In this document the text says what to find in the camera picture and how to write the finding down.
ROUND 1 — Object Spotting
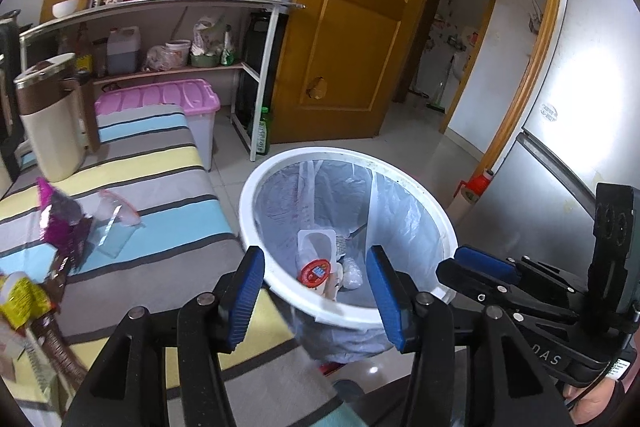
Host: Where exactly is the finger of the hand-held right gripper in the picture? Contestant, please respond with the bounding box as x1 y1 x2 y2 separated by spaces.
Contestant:
436 259 586 343
452 246 591 303

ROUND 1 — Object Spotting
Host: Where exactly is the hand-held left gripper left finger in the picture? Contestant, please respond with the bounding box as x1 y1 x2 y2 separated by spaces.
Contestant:
62 245 266 427

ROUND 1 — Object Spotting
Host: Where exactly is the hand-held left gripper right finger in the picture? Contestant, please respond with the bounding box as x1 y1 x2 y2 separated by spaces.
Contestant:
365 245 576 427

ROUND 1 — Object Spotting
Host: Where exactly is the white round trash bin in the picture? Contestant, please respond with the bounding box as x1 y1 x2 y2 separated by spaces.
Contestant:
238 147 458 363

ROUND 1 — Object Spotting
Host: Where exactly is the translucent white bin bag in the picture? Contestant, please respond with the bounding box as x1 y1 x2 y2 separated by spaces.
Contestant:
255 159 448 363

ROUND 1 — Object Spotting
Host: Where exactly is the purple snack wrapper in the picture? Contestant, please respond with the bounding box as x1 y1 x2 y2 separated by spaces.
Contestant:
36 177 96 253

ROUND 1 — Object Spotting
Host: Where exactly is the yellow snack packet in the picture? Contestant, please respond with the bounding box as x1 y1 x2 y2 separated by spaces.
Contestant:
0 271 53 333

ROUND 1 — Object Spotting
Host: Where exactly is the person's right hand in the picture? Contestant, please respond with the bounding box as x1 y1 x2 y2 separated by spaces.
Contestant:
562 379 626 425

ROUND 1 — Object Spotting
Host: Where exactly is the crumpled white plastic bag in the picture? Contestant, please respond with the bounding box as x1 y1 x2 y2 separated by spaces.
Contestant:
340 257 365 290

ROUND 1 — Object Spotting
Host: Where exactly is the red lid cup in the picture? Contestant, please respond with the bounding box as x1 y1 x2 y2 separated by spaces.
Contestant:
297 258 333 288

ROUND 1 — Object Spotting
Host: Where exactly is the red bottle by fridge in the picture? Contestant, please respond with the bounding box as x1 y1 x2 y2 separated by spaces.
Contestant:
460 170 496 202

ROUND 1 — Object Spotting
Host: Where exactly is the white plastic tray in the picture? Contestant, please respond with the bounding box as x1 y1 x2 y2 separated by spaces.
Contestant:
297 228 351 288

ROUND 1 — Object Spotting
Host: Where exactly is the striped tablecloth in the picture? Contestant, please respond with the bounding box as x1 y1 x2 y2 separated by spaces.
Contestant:
0 104 401 427

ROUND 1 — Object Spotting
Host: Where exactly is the clear plastic cup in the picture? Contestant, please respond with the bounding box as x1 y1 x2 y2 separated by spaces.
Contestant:
92 188 143 258

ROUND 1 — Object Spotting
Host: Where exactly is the green glass bottle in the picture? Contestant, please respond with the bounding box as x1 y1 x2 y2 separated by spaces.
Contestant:
255 107 272 156

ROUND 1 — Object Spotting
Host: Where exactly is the silver refrigerator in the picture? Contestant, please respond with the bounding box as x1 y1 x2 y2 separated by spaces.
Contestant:
450 0 640 303

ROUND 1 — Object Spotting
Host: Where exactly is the long brown wrapper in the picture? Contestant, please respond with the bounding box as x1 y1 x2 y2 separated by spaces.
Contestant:
30 252 91 403

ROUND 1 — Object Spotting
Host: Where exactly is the pink lid storage box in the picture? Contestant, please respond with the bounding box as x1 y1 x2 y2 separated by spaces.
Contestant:
95 78 221 172

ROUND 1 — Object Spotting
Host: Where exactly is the green packet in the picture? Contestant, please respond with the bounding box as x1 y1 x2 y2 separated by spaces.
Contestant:
221 25 237 65

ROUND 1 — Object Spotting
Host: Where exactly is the white plastic tub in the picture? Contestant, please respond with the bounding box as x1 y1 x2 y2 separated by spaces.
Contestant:
165 40 192 68

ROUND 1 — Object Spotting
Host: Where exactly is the wooden door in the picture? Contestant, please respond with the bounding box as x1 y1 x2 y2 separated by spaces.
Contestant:
270 0 448 145

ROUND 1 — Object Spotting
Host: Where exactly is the pinkish plastic bag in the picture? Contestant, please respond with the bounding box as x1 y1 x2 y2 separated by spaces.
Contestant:
142 45 173 72

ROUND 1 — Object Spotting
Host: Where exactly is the black cabinet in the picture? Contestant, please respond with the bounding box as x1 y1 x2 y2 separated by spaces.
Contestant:
235 12 288 138

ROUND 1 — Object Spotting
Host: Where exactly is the beige and brown kettle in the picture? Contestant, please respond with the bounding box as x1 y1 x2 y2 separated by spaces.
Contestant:
13 53 101 182

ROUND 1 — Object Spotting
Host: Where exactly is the white plastic jug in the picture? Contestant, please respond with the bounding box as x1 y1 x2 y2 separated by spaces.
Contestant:
106 27 141 75

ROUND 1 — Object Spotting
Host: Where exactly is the white metal shelf rack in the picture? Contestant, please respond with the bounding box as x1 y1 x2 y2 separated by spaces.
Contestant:
20 0 306 162

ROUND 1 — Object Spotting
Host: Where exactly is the black and cream appliance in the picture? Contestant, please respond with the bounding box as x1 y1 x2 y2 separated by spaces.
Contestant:
0 9 33 202

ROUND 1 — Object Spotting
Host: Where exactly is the wooden door frame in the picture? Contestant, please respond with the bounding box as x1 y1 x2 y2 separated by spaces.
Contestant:
440 0 566 158

